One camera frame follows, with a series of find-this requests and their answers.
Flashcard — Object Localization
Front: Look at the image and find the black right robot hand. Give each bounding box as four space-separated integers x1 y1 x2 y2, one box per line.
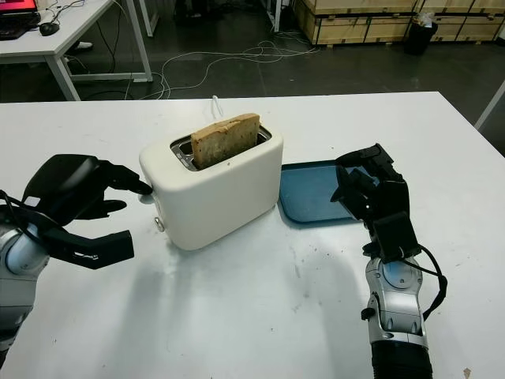
330 142 410 238

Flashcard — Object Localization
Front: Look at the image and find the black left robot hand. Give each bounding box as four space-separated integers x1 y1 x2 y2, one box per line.
21 154 154 228

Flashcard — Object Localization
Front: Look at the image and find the white two-slot toaster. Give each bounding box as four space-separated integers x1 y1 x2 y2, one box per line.
138 125 284 252

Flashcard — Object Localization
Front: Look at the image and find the brown bread slice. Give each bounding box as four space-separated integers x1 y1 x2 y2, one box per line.
190 112 262 171

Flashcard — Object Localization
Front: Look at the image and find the blue plastic tray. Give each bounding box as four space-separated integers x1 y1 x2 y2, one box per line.
279 159 366 226

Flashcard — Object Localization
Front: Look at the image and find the white desk leg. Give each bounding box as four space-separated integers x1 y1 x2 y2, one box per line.
267 0 283 32
474 78 505 131
137 0 161 39

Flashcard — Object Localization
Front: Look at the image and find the white office desk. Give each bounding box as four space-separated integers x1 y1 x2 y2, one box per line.
0 0 154 102

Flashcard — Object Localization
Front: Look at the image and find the black trash bin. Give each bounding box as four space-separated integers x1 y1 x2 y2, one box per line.
404 19 439 55

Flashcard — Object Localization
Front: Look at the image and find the wooden crate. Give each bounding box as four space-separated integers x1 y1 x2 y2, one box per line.
432 0 505 43
294 0 419 45

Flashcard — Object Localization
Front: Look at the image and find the black laptop with red screen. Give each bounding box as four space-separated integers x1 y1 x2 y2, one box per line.
0 0 43 41

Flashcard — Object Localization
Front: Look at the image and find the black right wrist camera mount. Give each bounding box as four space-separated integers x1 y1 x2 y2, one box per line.
372 211 420 264

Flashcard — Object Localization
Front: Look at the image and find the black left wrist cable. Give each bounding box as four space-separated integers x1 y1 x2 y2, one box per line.
0 189 44 242

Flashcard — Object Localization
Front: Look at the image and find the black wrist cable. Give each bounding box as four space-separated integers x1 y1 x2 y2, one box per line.
410 244 449 317
0 189 44 242

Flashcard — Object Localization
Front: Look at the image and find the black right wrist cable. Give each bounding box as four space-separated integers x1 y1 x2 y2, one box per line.
410 244 449 317

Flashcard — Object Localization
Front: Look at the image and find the white floor cable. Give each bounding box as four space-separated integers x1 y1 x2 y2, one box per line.
159 39 319 99

